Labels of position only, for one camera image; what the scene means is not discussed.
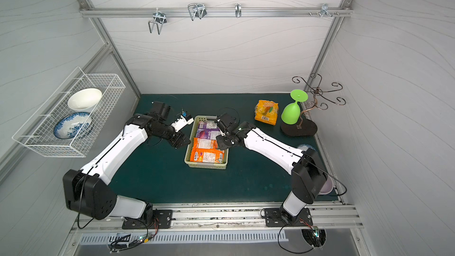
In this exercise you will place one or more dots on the white wire wall basket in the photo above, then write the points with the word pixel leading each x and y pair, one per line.
pixel 36 134

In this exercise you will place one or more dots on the small metal hook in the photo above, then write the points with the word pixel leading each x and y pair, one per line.
pixel 238 10

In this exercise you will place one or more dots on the metal hook right end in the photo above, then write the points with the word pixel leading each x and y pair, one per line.
pixel 324 12

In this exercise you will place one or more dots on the metal glass holder stand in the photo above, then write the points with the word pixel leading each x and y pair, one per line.
pixel 316 100

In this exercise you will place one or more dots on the lilac bowl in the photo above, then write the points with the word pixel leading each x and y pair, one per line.
pixel 327 188

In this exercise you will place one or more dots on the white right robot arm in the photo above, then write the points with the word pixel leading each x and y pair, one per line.
pixel 303 165

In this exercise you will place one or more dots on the pale green perforated plastic basket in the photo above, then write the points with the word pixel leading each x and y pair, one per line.
pixel 202 165

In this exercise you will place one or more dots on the yellow orange candy bag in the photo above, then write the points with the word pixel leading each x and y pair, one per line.
pixel 266 112

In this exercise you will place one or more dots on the orange fruits candy bag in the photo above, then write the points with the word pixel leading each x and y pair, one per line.
pixel 207 151

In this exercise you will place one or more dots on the aluminium top rail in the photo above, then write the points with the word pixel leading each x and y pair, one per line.
pixel 229 12

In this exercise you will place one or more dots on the purple candy bag back side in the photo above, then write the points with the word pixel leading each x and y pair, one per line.
pixel 207 130

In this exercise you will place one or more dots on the metal double hook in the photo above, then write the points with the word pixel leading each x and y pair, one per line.
pixel 157 22

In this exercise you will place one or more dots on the blue patterned ceramic bowl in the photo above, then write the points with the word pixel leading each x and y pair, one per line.
pixel 73 125

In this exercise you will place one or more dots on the small blue patterned dish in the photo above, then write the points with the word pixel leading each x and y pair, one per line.
pixel 305 147

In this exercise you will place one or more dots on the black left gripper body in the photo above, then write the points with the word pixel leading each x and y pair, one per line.
pixel 180 138

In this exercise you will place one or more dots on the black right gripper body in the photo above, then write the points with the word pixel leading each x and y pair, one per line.
pixel 225 140

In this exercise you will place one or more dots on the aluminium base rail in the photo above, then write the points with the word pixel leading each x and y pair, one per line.
pixel 251 215

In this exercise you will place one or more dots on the metal hook centre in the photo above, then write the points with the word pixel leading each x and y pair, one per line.
pixel 197 10

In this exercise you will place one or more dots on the white ceramic bowl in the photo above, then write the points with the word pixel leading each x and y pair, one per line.
pixel 85 100

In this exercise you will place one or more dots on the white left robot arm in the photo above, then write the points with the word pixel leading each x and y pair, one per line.
pixel 87 190

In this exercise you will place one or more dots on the green plastic wine glass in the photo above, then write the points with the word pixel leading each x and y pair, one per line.
pixel 291 112

